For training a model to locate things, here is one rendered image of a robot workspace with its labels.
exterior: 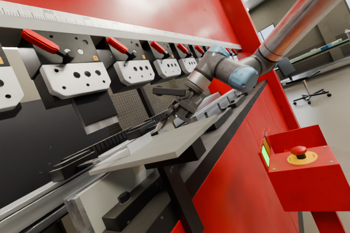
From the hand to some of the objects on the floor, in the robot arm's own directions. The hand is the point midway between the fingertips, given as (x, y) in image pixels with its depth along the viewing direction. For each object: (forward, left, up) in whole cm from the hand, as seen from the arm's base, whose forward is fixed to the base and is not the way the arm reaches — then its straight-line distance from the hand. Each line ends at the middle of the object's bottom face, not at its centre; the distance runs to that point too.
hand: (156, 128), depth 62 cm
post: (+83, -72, -100) cm, 149 cm away
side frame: (+39, -207, -100) cm, 233 cm away
